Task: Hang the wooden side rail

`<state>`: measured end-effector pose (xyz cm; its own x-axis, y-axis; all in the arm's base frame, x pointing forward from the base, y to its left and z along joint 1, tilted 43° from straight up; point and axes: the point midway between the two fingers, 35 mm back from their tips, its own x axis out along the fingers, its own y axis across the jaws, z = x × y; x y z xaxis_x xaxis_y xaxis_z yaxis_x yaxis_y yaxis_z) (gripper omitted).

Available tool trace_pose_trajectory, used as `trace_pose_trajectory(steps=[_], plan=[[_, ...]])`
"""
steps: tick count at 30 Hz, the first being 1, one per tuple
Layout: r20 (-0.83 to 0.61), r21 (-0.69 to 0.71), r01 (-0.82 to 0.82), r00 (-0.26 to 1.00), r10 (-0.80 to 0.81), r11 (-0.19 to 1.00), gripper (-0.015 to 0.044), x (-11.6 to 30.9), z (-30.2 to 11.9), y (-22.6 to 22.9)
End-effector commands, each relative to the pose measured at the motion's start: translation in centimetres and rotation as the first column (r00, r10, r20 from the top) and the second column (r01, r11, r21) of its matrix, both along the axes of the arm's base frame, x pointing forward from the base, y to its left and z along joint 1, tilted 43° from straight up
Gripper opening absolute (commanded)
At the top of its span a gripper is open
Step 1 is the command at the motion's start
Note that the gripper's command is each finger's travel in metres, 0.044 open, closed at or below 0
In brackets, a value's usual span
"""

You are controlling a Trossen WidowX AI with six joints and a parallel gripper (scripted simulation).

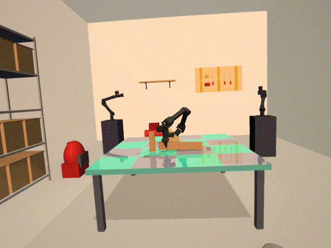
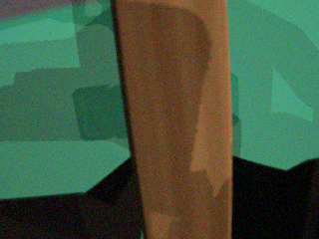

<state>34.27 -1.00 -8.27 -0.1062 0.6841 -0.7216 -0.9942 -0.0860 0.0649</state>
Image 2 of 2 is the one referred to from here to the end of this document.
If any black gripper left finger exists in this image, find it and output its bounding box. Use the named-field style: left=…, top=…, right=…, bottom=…
left=0, top=158, right=142, bottom=239

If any wooden board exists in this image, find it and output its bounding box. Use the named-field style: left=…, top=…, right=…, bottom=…
left=111, top=0, right=232, bottom=239

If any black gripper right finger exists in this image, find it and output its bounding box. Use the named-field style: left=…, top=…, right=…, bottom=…
left=230, top=155, right=319, bottom=239

